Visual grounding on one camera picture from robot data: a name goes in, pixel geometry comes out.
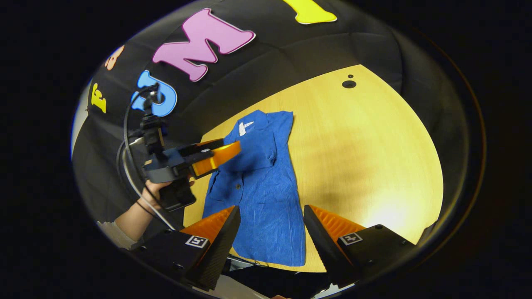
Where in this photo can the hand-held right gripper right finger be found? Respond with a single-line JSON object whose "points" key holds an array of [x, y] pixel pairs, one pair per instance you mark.
{"points": [[322, 249]]}

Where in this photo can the blue shirt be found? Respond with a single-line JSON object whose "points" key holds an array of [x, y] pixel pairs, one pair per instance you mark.
{"points": [[266, 187]]}

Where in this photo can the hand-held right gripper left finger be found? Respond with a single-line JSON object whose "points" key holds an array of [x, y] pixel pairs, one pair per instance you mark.
{"points": [[220, 249]]}

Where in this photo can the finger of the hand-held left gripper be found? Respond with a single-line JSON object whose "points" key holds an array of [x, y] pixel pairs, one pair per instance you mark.
{"points": [[201, 147], [216, 160]]}

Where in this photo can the black backdrop cloth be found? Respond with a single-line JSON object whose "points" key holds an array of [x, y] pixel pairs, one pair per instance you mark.
{"points": [[291, 54]]}

